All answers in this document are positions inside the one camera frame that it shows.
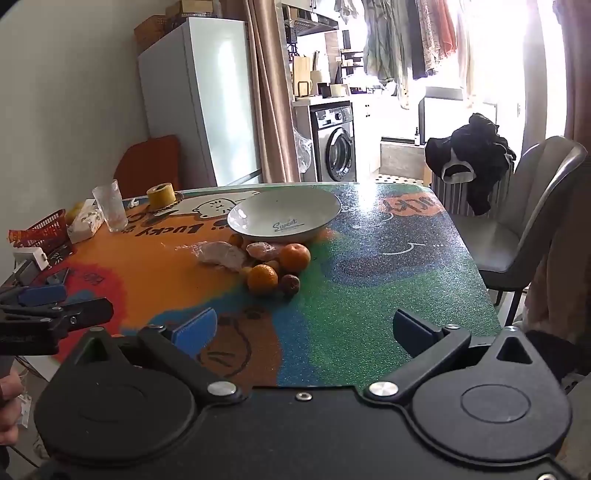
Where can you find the yellow-orange mandarin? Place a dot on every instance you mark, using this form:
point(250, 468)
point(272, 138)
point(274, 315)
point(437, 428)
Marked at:
point(262, 278)

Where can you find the orange chair back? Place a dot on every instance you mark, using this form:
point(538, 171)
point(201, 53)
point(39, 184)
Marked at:
point(147, 161)

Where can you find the pink window curtain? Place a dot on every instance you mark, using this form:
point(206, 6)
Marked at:
point(575, 69)

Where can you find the grey dining chair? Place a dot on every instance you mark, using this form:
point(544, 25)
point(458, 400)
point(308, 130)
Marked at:
point(517, 230)

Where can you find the white fridge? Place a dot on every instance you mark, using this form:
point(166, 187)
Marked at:
point(203, 101)

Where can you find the black clothes pile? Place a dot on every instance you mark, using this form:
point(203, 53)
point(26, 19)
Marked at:
point(480, 152)

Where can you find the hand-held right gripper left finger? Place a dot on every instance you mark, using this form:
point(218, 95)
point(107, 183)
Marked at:
point(196, 328)

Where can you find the red snack packet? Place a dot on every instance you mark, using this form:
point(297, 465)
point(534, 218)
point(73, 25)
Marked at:
point(18, 236)

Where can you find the red plastic basket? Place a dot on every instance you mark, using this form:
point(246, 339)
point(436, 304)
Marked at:
point(46, 228)

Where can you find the person's left hand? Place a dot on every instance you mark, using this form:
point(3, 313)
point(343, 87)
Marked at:
point(8, 406)

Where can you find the white plate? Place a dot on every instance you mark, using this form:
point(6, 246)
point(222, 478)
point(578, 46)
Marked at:
point(286, 210)

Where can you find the row of hanging clothes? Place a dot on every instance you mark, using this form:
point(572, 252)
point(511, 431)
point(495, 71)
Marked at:
point(392, 41)

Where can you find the yellow tape roll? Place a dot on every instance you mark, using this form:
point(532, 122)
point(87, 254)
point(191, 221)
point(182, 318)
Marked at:
point(161, 196)

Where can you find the white slatted radiator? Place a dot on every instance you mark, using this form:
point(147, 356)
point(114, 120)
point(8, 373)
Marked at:
point(455, 198)

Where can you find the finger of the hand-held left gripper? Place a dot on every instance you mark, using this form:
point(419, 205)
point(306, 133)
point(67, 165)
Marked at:
point(44, 295)
point(87, 313)

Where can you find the clear plastic bag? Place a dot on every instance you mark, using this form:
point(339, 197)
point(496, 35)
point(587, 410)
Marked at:
point(302, 150)

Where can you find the yellow lemon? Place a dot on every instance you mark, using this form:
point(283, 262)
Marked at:
point(73, 214)

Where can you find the pale plastic-wrapped sweet potato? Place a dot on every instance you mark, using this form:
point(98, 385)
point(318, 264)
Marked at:
point(221, 254)

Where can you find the grey washing machine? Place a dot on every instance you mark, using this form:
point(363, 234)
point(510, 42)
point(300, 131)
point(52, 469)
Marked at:
point(334, 147)

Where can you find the dark red passion fruit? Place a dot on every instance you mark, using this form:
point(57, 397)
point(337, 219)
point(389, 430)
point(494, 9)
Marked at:
point(289, 284)

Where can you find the small yellow round fruit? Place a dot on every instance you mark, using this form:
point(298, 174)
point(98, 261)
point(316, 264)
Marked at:
point(247, 272)

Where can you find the small cardboard box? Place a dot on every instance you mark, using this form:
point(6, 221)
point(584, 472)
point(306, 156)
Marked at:
point(189, 8)

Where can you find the wooden cutting board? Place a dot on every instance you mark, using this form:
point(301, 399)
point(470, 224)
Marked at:
point(302, 71)

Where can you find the white kitchen cabinet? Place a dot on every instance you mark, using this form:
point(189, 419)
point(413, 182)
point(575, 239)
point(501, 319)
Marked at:
point(369, 134)

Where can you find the clear glass cup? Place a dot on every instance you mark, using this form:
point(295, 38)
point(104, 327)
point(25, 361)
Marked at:
point(111, 207)

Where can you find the deep orange mandarin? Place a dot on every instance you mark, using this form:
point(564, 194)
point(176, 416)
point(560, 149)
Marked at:
point(294, 257)

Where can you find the white floral tissue box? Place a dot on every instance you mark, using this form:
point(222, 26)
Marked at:
point(85, 224)

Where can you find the beige curtain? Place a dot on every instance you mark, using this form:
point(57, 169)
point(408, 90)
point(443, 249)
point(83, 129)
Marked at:
point(270, 92)

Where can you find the small orange kumquat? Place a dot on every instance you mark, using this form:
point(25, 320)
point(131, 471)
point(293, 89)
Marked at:
point(236, 239)

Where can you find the steel range hood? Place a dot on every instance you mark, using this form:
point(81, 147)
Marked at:
point(311, 21)

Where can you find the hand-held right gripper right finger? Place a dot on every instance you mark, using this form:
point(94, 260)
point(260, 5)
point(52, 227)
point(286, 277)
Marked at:
point(408, 330)

